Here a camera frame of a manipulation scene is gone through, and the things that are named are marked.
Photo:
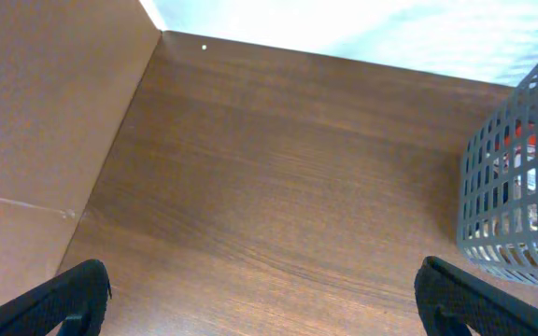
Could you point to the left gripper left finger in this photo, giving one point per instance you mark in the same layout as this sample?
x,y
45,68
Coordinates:
x,y
73,302

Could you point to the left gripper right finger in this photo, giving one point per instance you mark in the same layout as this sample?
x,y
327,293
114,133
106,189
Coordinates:
x,y
451,301

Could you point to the orange spaghetti pasta packet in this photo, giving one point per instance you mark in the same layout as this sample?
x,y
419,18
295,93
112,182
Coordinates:
x,y
513,135

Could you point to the grey plastic basket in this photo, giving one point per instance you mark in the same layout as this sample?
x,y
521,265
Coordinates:
x,y
497,227

